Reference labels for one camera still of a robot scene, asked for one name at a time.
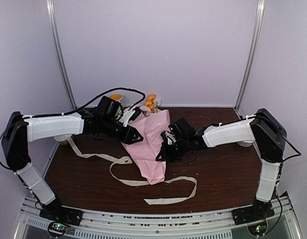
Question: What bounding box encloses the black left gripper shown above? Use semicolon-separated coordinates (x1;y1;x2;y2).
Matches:
102;118;144;145

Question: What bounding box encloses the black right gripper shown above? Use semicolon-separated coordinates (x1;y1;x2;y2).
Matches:
157;136;191;162

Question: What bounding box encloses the pink wrapping paper sheet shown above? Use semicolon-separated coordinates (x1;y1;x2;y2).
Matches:
123;110;170;185

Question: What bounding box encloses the beige printed ribbon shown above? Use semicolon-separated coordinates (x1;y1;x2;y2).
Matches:
67;137;198;205

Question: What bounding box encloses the white patterned mug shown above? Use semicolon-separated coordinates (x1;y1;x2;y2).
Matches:
109;94;123;110

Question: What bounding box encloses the white fake flower stem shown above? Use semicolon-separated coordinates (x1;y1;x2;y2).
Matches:
153;98;162;108

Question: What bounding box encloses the orange fake flower stem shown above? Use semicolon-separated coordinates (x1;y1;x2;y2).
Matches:
144;94;156;113

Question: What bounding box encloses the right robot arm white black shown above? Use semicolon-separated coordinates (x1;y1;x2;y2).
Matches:
156;109;287;220

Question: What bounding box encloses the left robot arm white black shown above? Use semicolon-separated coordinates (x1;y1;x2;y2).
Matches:
0;96;143;221

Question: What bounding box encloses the white ceramic bowl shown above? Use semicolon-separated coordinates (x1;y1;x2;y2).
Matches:
54;134;71;145

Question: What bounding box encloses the white scalloped dish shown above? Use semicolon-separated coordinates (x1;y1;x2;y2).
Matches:
237;141;255;148

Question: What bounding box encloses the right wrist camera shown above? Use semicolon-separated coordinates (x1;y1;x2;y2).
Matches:
161;131;177;145

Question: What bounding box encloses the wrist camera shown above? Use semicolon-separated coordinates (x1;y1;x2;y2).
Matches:
119;107;142;127
161;131;177;145

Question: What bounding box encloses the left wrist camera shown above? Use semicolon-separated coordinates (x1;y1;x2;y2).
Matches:
119;107;142;127

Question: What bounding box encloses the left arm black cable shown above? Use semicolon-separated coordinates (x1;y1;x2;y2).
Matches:
0;86;146;170

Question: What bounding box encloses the aluminium front rail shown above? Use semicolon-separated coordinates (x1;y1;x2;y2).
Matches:
12;196;306;239

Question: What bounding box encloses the right aluminium frame post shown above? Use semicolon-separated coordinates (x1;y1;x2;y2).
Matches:
234;0;266;115

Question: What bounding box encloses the aluminium frame post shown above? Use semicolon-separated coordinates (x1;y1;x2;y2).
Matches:
46;0;77;110
234;0;266;115

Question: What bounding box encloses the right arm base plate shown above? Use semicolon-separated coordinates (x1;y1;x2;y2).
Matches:
232;205;275;225

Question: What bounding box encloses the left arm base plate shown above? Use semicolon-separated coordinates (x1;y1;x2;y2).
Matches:
39;207;83;226

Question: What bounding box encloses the left aluminium frame post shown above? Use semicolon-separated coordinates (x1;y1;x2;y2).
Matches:
46;0;77;110

